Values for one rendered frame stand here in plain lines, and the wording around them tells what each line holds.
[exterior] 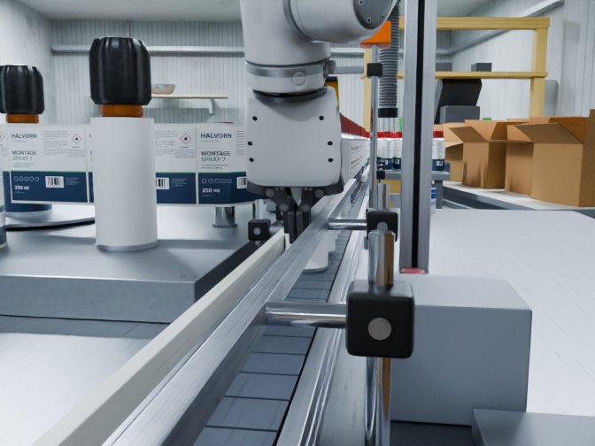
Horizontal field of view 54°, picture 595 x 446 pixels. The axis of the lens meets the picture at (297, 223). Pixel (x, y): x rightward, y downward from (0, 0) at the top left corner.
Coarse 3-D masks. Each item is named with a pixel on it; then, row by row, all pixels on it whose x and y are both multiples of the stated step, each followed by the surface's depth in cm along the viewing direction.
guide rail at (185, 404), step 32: (320, 224) 52; (288, 256) 38; (256, 288) 29; (288, 288) 33; (224, 320) 24; (256, 320) 25; (224, 352) 20; (192, 384) 18; (224, 384) 20; (160, 416) 16; (192, 416) 17
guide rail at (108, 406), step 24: (264, 264) 64; (216, 288) 48; (240, 288) 53; (192, 312) 41; (216, 312) 45; (168, 336) 36; (192, 336) 40; (144, 360) 32; (168, 360) 35; (120, 384) 29; (144, 384) 32; (96, 408) 27; (120, 408) 29; (48, 432) 24; (72, 432) 24; (96, 432) 26
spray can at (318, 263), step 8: (296, 192) 68; (296, 200) 68; (320, 200) 68; (312, 208) 68; (320, 208) 68; (312, 216) 68; (288, 240) 70; (288, 248) 70; (320, 248) 69; (312, 256) 69; (320, 256) 69; (312, 264) 69; (320, 264) 69; (304, 272) 69; (312, 272) 69; (320, 272) 69
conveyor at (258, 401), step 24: (336, 264) 74; (312, 288) 62; (264, 336) 47; (288, 336) 47; (312, 336) 47; (264, 360) 42; (288, 360) 42; (240, 384) 38; (264, 384) 38; (288, 384) 38; (144, 408) 34; (216, 408) 34; (240, 408) 34; (264, 408) 34; (288, 408) 38; (216, 432) 31; (240, 432) 31; (264, 432) 31
